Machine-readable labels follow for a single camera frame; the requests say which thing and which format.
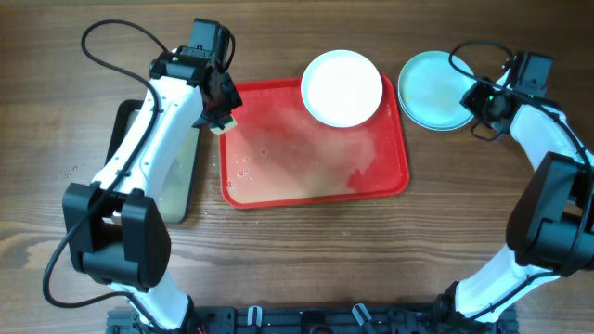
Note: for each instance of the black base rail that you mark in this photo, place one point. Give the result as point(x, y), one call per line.
point(399, 318)

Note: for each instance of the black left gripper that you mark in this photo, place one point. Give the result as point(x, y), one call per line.
point(235, 101)

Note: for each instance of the red serving tray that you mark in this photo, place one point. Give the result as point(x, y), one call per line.
point(280, 155)

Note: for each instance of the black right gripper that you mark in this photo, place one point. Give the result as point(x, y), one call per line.
point(474, 98)

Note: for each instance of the white plate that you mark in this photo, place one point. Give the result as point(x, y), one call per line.
point(341, 88)

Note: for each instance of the light blue plate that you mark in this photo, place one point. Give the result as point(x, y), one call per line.
point(428, 78)
point(436, 118)

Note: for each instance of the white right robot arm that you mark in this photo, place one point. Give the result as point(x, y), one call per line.
point(550, 231)

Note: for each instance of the black water tray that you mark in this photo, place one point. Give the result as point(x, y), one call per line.
point(176, 191)

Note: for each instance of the green yellow sponge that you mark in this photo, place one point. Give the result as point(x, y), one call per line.
point(223, 125)

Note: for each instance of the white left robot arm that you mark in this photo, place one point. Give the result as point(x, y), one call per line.
point(115, 232)

